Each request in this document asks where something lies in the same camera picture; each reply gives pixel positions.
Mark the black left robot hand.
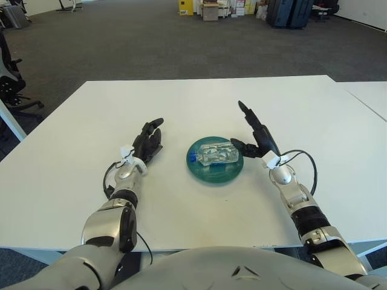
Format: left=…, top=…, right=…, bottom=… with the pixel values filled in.
left=132, top=118, right=165, bottom=166

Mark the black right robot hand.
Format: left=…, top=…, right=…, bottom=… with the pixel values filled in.
left=230, top=100, right=281, bottom=160

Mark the clear bottle with blue cap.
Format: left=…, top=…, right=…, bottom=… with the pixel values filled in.
left=189, top=143, right=241, bottom=167

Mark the teal green plate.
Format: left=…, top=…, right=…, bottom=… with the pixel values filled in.
left=186, top=135, right=246, bottom=185

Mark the dark blue suitcase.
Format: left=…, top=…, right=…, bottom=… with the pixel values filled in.
left=265, top=0, right=294, bottom=28

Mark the black suitcase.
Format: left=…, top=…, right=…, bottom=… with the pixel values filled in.
left=288, top=0, right=315, bottom=30

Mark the grey robot torso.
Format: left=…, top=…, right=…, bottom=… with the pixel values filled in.
left=111, top=246, right=363, bottom=290

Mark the white shelf with boxes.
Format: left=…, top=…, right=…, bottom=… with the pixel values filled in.
left=193, top=0, right=257, bottom=19

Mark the white table leg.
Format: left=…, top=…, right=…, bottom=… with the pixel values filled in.
left=0, top=98, right=25, bottom=141

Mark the brown cardboard box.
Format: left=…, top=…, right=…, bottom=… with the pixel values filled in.
left=201, top=2, right=219, bottom=21

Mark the dark distant office chair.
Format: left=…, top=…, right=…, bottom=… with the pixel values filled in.
left=310, top=2, right=341, bottom=23

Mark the yellow box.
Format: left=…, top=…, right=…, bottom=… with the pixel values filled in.
left=178, top=0, right=194, bottom=16

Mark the black office chair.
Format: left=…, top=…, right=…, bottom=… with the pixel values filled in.
left=0, top=28, right=45, bottom=120

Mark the black chair base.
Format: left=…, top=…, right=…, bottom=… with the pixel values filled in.
left=55, top=0, right=84, bottom=12

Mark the grey hard case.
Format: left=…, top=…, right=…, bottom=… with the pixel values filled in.
left=1, top=4, right=31, bottom=29

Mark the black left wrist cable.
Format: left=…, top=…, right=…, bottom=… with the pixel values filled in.
left=102, top=162, right=120, bottom=200

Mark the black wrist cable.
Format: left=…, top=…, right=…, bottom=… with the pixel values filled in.
left=102, top=162, right=120, bottom=200
left=279, top=149, right=318, bottom=195

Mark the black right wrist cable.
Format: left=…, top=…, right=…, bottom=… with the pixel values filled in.
left=279, top=149, right=318, bottom=195

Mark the black elbow cable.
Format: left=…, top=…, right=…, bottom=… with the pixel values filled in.
left=136, top=231, right=154, bottom=266

